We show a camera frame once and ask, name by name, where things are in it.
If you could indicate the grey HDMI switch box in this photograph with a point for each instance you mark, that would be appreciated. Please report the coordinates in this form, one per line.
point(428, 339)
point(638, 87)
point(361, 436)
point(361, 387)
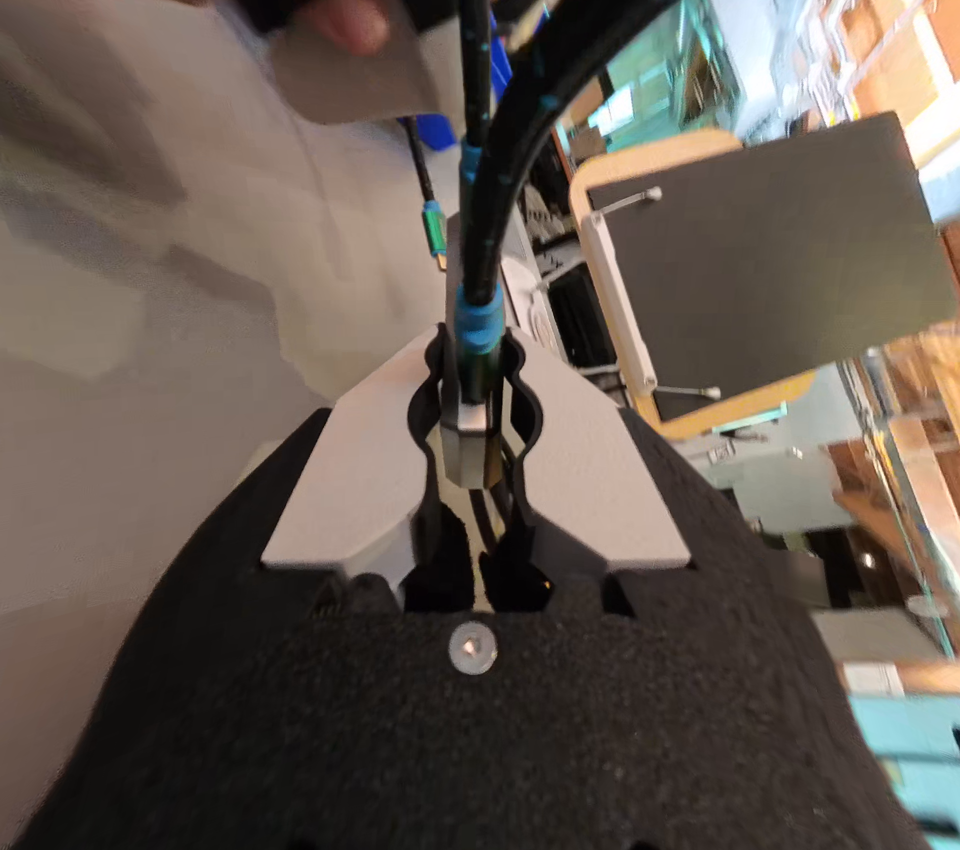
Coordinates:
point(465, 460)

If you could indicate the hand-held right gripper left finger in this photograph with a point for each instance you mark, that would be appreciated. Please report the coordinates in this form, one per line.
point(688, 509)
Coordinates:
point(352, 475)

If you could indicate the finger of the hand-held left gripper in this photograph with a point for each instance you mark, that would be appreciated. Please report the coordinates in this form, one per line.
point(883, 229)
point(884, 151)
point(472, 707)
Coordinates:
point(375, 88)

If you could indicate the person's left hand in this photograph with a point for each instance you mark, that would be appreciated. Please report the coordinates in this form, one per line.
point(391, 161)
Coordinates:
point(349, 17)

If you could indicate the blue plastic bin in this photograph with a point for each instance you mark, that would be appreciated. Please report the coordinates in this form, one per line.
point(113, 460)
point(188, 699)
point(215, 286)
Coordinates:
point(439, 133)

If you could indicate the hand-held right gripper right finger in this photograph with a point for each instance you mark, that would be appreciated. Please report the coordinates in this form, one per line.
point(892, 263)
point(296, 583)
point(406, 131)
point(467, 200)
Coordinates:
point(600, 482)

